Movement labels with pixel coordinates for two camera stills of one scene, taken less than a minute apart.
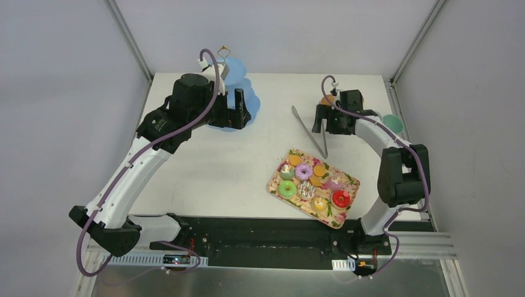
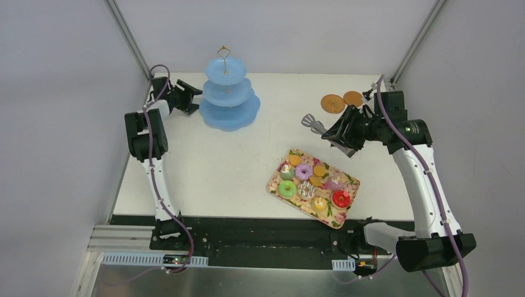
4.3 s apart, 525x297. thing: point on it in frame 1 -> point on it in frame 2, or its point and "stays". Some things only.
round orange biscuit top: (295, 160) stays
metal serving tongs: (311, 137) -> (317, 127)
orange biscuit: (315, 181) stays
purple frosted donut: (303, 171) stays
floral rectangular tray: (317, 189) stays
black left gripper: (229, 119) -> (184, 98)
